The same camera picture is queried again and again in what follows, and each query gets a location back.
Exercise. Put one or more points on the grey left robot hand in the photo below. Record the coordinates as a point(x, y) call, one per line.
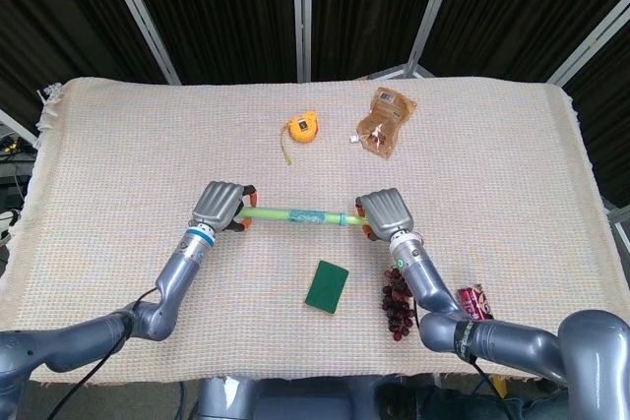
point(219, 203)

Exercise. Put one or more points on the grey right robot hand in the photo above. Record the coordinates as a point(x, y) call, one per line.
point(389, 213)

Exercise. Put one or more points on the green tube stick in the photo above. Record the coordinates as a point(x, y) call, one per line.
point(275, 213)

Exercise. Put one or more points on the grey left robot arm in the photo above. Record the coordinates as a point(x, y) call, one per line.
point(172, 277)

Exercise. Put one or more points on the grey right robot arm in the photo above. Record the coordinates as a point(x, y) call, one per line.
point(433, 287)

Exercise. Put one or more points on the beige woven tablecloth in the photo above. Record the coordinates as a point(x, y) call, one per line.
point(147, 154)

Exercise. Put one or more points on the brown spouted refill pouch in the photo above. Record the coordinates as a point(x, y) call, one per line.
point(384, 125)

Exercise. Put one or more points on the dark red grape bunch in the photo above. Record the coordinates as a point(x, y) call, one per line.
point(394, 304)

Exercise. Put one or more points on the green yellow sponge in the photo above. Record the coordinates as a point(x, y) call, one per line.
point(326, 287)

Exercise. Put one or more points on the orange tape measure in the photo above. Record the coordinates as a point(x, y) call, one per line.
point(301, 127)

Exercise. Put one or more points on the red snack packet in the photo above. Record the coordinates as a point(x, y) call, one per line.
point(472, 302)

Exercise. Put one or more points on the grey robot torso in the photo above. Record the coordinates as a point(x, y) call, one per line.
point(295, 400)

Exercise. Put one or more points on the white screen frame post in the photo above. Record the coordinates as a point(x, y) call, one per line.
point(301, 14)
point(143, 17)
point(590, 41)
point(433, 12)

